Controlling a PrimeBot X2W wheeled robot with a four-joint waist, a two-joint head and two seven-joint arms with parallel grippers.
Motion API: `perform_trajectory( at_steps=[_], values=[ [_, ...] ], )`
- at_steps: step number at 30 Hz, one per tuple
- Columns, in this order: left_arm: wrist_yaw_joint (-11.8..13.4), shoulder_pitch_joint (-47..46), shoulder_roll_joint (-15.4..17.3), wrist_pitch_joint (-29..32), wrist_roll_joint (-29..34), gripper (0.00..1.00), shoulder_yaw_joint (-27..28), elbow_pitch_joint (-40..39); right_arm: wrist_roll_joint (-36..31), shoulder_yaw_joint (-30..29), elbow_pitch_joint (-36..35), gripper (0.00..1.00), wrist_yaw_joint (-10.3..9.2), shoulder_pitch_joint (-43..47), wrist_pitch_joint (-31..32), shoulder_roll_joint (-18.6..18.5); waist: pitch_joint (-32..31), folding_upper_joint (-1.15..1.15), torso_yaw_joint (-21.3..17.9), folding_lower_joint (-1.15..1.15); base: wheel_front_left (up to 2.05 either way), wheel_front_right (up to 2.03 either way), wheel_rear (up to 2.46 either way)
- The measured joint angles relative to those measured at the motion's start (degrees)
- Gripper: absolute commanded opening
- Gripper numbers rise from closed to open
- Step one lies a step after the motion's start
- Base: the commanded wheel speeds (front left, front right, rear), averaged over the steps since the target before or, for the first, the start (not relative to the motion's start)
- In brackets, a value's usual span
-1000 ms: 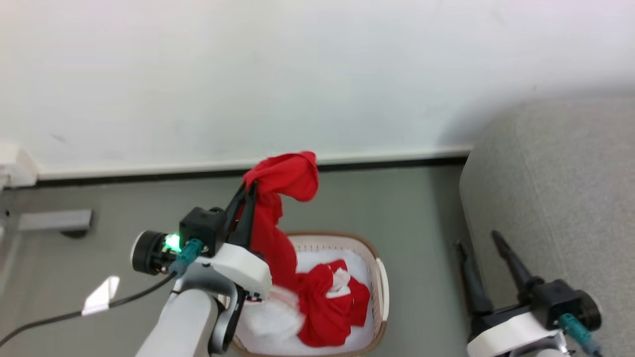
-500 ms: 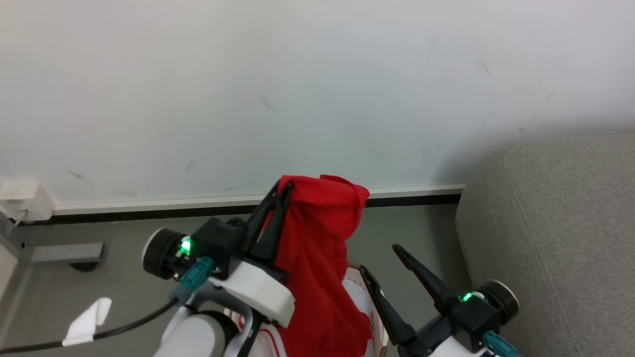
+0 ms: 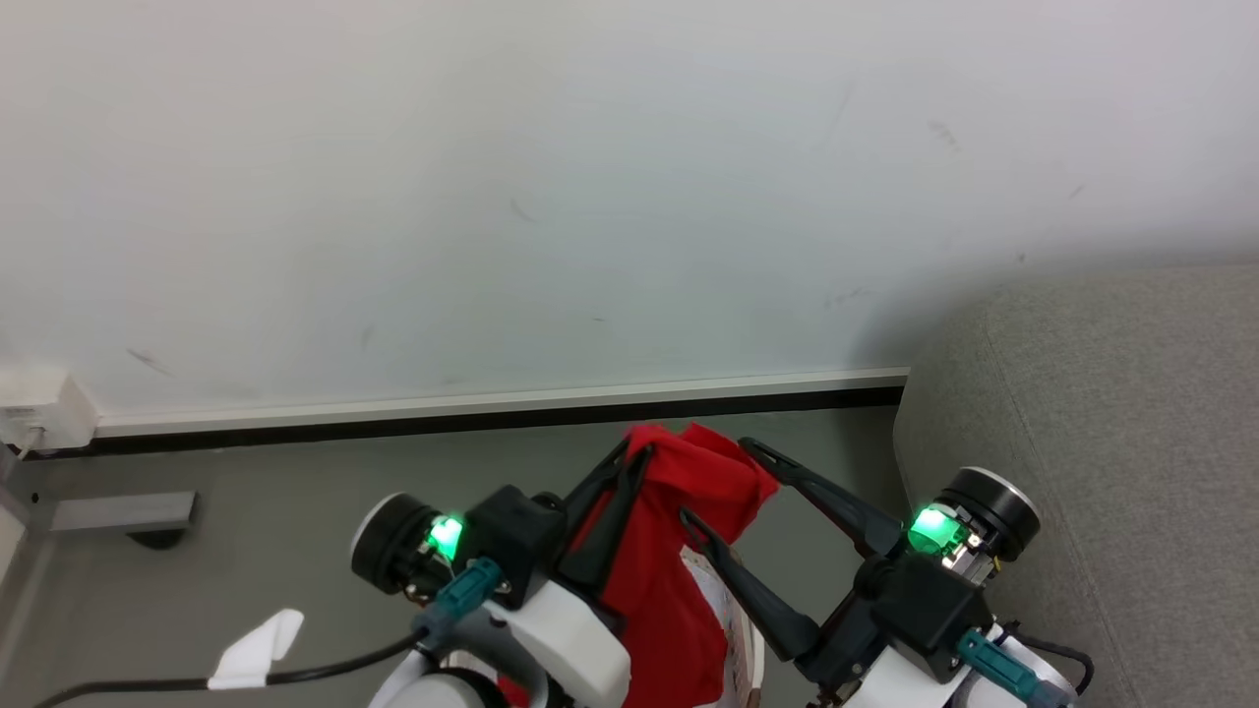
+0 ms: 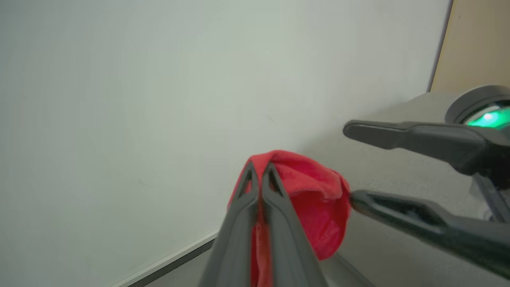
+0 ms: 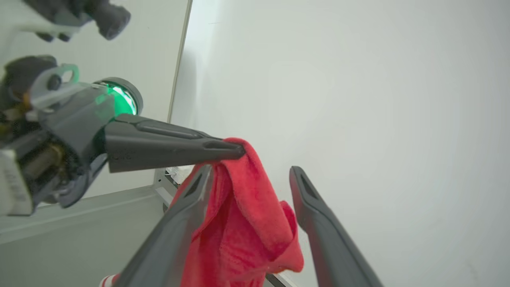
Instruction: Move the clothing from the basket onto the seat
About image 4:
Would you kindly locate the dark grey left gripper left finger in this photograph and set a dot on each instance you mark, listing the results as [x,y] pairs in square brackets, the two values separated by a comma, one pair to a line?
[233,243]

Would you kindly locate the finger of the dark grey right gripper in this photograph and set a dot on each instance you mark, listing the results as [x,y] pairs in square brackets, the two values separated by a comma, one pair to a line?
[422,139]
[430,225]

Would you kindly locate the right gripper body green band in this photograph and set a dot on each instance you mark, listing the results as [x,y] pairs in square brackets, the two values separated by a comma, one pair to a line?
[488,119]

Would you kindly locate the red cloth garment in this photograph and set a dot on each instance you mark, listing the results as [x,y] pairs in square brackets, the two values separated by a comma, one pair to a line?
[318,199]

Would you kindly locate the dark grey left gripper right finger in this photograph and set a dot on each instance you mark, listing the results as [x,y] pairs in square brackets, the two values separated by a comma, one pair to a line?
[289,247]

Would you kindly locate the beige wooden panel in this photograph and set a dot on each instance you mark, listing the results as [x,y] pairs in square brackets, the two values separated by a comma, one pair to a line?
[474,44]

